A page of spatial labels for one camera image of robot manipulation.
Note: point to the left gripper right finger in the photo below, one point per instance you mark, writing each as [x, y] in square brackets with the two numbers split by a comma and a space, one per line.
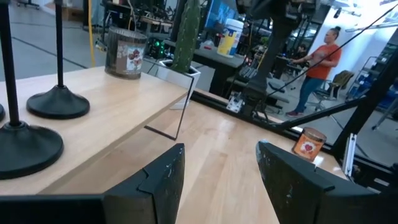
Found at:
[298, 193]

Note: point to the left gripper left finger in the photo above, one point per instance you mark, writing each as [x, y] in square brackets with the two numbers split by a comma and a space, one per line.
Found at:
[155, 193]

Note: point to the orange glass candle jar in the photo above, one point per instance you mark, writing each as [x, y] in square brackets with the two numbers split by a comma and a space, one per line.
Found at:
[308, 147]

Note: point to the black candlestick holder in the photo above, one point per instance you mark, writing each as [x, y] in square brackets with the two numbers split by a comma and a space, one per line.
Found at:
[28, 152]
[57, 104]

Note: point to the grey glass candle jar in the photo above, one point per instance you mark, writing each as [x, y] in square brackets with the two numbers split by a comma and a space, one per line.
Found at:
[122, 56]

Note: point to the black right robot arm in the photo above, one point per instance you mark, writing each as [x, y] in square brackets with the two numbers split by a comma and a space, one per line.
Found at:
[270, 62]

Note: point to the white metal plate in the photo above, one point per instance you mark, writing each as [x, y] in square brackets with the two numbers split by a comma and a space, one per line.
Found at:
[349, 155]

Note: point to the wooden shelf riser black legs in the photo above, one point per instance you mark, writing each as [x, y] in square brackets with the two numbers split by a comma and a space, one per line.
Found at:
[109, 105]

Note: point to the white hexagonal planter pot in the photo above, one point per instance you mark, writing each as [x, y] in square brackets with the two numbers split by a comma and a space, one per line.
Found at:
[183, 81]

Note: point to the office chair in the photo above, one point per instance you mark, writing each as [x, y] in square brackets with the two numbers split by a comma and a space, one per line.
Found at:
[339, 82]

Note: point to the person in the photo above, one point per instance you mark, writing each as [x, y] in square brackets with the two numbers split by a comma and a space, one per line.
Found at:
[321, 62]

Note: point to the blue cart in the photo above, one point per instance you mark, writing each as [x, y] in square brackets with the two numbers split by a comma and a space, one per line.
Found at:
[370, 81]

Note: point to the black device green lights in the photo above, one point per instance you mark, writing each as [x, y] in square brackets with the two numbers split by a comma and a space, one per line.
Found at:
[159, 49]

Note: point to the grey side desk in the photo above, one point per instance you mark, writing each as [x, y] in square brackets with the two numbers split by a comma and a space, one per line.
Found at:
[224, 65]

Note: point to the small red object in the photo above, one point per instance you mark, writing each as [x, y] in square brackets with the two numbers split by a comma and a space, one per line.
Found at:
[207, 48]

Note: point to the green cactus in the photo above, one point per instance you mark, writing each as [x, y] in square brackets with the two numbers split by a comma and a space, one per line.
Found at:
[186, 37]

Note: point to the white tub yellow blue label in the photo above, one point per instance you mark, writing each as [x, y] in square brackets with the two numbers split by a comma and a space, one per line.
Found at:
[230, 37]

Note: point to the computer monitor blue screen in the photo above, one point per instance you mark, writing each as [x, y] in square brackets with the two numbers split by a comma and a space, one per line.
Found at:
[222, 12]

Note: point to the right arm silver base bracket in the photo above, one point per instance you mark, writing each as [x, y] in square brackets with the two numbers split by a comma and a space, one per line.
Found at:
[235, 103]

